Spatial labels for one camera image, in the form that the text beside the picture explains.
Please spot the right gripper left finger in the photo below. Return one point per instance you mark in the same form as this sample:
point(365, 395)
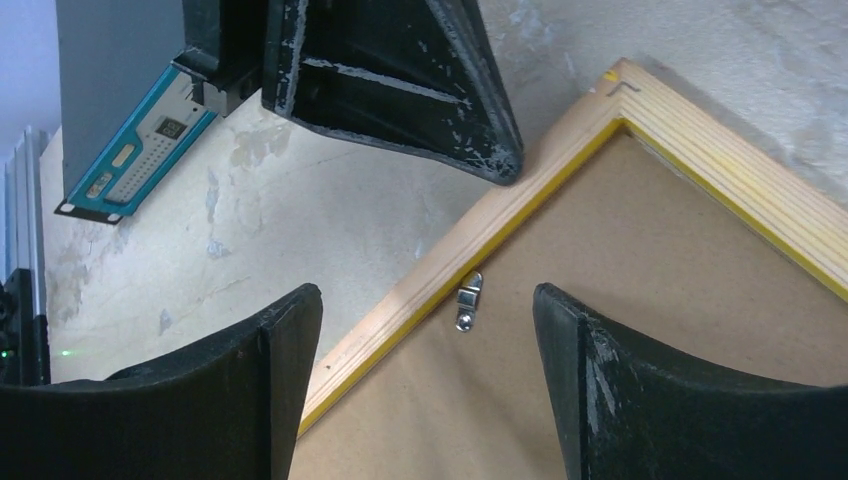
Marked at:
point(227, 406)

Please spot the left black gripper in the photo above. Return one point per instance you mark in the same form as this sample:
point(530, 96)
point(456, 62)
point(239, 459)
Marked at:
point(412, 76)

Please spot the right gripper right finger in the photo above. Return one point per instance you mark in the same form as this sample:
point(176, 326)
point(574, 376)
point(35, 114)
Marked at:
point(627, 406)

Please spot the brown backing board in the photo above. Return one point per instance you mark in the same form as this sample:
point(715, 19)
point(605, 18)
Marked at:
point(631, 239)

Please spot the yellow picture frame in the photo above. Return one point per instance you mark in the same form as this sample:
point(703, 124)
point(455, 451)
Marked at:
point(793, 216)

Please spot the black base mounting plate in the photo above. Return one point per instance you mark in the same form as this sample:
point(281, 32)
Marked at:
point(24, 336)

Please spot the dark blue flat box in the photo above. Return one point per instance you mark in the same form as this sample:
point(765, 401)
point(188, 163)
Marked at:
point(127, 112)

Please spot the aluminium rail frame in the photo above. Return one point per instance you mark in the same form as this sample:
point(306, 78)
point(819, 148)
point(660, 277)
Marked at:
point(22, 235)

